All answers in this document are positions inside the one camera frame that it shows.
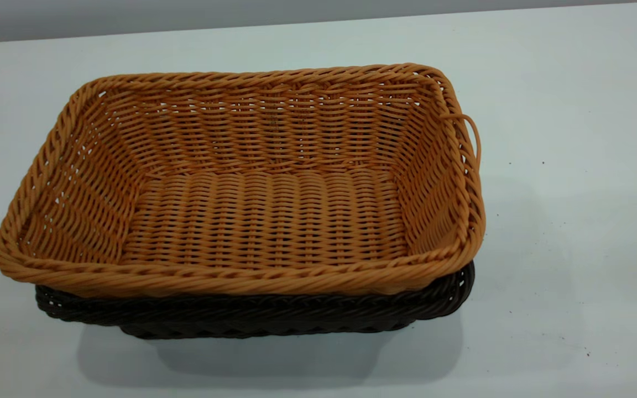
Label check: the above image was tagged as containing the orange woven wicker basket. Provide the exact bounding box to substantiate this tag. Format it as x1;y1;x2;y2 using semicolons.
0;62;486;299

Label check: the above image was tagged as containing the dark brown woven wicker basket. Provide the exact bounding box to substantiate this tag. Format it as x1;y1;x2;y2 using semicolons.
35;261;475;339

